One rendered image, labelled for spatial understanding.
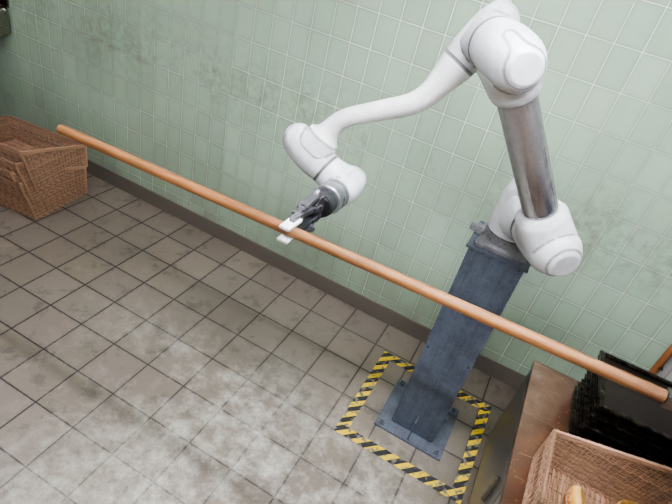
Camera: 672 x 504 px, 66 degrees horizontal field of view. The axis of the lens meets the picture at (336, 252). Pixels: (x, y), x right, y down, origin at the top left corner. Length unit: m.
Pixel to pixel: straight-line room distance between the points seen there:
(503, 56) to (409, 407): 1.57
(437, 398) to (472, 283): 0.59
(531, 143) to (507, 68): 0.25
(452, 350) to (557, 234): 0.72
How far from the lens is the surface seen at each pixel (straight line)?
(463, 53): 1.46
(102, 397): 2.41
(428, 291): 1.22
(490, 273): 1.87
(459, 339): 2.06
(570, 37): 2.23
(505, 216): 1.78
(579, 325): 2.66
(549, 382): 2.14
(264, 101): 2.74
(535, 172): 1.49
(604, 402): 1.84
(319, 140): 1.53
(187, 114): 3.08
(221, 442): 2.27
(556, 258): 1.60
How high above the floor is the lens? 1.89
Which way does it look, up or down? 34 degrees down
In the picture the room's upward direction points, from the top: 15 degrees clockwise
